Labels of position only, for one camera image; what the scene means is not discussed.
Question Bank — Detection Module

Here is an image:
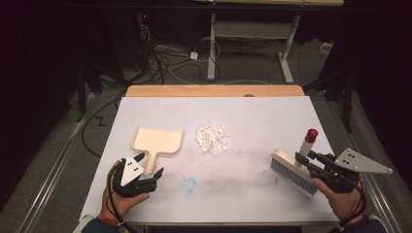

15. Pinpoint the small white box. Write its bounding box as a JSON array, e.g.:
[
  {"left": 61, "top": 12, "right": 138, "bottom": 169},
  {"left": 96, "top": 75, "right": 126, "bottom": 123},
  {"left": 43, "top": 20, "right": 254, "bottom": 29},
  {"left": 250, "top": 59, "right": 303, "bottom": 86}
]
[{"left": 320, "top": 41, "right": 334, "bottom": 55}]

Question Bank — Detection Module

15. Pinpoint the white desk frame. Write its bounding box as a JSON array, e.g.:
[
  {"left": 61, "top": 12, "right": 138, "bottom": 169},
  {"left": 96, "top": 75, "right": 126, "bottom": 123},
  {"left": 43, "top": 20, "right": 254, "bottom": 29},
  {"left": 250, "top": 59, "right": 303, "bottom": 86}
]
[{"left": 193, "top": 0, "right": 345, "bottom": 83}]

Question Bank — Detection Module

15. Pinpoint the metal floor rail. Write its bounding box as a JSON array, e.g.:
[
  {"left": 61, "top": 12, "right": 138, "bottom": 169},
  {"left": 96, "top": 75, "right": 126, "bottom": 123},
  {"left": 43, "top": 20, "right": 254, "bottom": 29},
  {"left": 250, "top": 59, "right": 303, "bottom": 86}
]
[
  {"left": 14, "top": 91, "right": 96, "bottom": 233},
  {"left": 333, "top": 100, "right": 404, "bottom": 233}
]

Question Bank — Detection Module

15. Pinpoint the person's left hand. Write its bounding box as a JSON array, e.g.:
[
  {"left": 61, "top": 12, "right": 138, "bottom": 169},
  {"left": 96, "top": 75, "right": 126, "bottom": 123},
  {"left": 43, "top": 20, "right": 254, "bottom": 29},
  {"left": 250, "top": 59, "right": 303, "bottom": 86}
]
[{"left": 100, "top": 160, "right": 152, "bottom": 222}]

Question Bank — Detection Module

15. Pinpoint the wooden table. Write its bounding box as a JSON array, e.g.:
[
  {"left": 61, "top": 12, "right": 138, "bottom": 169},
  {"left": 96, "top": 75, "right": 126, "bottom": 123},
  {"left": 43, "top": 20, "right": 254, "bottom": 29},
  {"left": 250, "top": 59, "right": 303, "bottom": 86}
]
[{"left": 125, "top": 84, "right": 305, "bottom": 98}]

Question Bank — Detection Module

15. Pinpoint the white table mat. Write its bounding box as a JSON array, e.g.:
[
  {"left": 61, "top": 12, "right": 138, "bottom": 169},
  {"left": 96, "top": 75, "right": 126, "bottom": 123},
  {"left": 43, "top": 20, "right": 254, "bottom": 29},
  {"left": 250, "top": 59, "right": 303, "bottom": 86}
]
[{"left": 79, "top": 96, "right": 339, "bottom": 224}]

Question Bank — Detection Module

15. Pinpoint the white brush with red-tipped handle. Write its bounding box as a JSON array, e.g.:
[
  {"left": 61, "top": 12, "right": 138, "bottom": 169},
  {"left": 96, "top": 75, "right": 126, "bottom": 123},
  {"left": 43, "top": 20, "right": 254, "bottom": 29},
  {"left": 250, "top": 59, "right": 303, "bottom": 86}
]
[{"left": 270, "top": 128, "right": 320, "bottom": 197}]

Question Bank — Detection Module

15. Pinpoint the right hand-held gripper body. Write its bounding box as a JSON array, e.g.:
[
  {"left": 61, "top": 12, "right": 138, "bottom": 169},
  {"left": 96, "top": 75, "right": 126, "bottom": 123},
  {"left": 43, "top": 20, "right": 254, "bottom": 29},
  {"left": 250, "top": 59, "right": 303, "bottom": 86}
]
[{"left": 309, "top": 148, "right": 394, "bottom": 194}]

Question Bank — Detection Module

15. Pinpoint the black metal stand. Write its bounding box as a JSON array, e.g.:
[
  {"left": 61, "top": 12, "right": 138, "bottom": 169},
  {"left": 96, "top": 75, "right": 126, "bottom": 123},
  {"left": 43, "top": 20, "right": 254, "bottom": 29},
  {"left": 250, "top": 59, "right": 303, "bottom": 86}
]
[
  {"left": 304, "top": 69, "right": 356, "bottom": 134},
  {"left": 75, "top": 61, "right": 98, "bottom": 123}
]

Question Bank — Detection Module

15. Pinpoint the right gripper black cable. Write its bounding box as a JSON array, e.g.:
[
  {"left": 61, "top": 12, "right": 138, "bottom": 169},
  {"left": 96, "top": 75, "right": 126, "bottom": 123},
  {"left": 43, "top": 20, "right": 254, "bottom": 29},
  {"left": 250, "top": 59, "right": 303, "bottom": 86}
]
[{"left": 338, "top": 178, "right": 367, "bottom": 227}]

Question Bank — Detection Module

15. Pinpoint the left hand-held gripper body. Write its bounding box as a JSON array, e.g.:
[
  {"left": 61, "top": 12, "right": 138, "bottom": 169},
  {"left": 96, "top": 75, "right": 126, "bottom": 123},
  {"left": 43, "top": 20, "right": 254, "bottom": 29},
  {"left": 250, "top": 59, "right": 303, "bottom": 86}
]
[{"left": 112, "top": 156, "right": 159, "bottom": 198}]

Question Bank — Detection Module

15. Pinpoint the person's right hand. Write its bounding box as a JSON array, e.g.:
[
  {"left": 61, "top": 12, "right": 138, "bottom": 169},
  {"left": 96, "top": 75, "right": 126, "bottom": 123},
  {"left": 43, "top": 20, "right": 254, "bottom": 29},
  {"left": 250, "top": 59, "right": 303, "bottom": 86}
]
[{"left": 312, "top": 179, "right": 364, "bottom": 221}]

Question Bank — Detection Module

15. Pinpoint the black floor cable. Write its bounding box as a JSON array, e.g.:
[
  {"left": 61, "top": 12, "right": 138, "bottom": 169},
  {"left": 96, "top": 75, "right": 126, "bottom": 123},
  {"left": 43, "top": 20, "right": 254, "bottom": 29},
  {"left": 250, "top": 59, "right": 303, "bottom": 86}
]
[{"left": 81, "top": 91, "right": 128, "bottom": 159}]

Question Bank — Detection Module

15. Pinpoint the pile of white paper scraps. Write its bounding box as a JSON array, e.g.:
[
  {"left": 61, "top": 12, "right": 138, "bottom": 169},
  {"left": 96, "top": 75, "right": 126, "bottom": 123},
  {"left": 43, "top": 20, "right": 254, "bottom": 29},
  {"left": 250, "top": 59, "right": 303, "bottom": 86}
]
[{"left": 194, "top": 120, "right": 229, "bottom": 154}]

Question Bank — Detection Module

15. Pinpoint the cream dustpan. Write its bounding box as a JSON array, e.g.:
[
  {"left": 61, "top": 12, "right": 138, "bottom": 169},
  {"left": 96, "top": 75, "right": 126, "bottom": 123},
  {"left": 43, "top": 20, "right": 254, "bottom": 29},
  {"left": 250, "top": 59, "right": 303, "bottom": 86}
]
[{"left": 130, "top": 126, "right": 185, "bottom": 178}]

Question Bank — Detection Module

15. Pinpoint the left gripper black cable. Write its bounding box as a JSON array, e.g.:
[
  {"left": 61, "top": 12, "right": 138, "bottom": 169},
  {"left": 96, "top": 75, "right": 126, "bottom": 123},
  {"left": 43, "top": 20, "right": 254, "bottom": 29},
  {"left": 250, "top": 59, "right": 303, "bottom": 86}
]
[{"left": 106, "top": 159, "right": 139, "bottom": 233}]

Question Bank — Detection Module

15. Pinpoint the tangle of floor cables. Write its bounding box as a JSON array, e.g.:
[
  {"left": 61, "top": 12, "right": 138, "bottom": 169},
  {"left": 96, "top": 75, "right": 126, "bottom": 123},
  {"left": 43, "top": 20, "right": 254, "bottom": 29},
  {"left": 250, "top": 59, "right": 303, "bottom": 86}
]
[{"left": 135, "top": 13, "right": 224, "bottom": 85}]

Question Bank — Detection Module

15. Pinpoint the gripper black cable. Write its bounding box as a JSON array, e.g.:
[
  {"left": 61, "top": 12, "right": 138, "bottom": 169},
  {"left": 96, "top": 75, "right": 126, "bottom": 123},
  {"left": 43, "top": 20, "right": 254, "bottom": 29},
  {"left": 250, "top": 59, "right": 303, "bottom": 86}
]
[
  {"left": 338, "top": 178, "right": 367, "bottom": 227},
  {"left": 106, "top": 159, "right": 139, "bottom": 233}
]

